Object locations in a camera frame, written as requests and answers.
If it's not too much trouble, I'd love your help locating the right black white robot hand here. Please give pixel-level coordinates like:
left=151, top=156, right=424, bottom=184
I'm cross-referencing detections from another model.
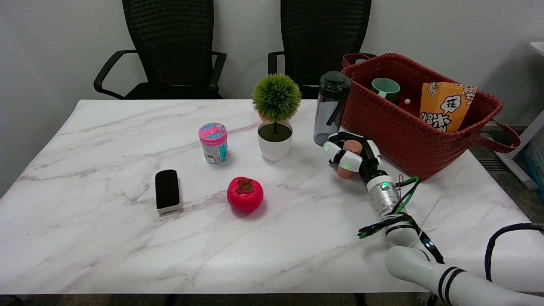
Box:
left=323, top=132, right=388, bottom=184

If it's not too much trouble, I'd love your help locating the ribbed wooden cylinder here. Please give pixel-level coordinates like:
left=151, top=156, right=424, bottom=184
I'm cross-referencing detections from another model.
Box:
left=337, top=140, right=363, bottom=179

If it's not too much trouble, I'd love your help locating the dark transparent water bottle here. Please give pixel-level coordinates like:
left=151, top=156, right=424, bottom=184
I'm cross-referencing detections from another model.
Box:
left=313, top=71, right=352, bottom=147

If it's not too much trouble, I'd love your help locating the red woven basket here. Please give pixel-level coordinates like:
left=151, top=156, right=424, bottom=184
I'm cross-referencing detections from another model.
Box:
left=341, top=53, right=521, bottom=181

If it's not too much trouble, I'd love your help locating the green mug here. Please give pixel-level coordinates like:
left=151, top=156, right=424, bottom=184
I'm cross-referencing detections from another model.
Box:
left=371, top=78, right=401, bottom=104

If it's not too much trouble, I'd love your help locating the artificial plant in white pot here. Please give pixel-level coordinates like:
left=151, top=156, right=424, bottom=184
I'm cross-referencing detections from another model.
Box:
left=252, top=74, right=302, bottom=162

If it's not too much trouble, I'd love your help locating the orange popcorn box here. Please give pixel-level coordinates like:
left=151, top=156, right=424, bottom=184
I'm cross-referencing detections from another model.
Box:
left=420, top=82, right=478, bottom=134

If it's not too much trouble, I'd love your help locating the red toy persimmon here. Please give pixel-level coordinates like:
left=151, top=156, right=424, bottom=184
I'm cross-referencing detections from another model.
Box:
left=227, top=176, right=264, bottom=214

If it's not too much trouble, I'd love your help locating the black mesh office chair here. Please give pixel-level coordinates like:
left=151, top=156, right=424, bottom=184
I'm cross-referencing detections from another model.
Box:
left=93, top=0, right=227, bottom=100
left=267, top=0, right=377, bottom=99

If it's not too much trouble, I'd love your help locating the pink lid plastic jar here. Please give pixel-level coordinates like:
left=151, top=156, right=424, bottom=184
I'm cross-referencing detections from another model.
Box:
left=198, top=122, right=229, bottom=165

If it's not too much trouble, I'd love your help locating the white side desk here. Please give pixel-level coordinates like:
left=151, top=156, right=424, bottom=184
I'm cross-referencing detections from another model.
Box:
left=493, top=42, right=544, bottom=190

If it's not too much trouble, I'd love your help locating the black whiteboard eraser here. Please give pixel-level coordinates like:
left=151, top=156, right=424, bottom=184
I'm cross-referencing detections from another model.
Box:
left=155, top=169, right=183, bottom=214

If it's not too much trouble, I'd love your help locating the blue storage box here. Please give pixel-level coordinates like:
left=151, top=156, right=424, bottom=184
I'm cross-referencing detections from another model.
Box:
left=522, top=127, right=544, bottom=201

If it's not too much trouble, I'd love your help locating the black green cable bundle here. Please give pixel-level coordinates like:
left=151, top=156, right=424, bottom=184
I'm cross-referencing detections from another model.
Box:
left=358, top=175, right=445, bottom=265

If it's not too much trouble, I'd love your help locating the thick black cable loop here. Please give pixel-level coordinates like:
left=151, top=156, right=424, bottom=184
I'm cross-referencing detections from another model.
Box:
left=485, top=223, right=544, bottom=282

